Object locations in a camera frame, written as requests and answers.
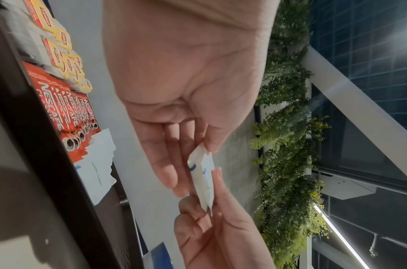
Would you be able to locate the person's left hand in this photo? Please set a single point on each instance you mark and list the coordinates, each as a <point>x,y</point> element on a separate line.
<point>190,65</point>

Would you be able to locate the brown plastic tray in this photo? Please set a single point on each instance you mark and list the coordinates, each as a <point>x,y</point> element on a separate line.
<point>40,157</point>

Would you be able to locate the person's right hand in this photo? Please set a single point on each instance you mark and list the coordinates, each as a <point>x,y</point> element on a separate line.
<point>230,236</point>

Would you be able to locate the row of red Nescafe sachets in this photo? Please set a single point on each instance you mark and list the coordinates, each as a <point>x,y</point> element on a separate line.
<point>50,92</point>

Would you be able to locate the green plant wall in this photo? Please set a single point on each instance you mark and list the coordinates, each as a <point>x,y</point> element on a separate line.
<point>289,157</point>

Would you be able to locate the white sugar packet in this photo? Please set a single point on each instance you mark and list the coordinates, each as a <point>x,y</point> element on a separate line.
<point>196,157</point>
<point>205,189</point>

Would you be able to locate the row of white sugar packets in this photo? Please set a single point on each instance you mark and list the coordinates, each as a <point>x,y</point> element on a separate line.
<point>97,170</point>

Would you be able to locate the large glass window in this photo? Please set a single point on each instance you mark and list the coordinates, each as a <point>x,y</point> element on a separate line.
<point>372,39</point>

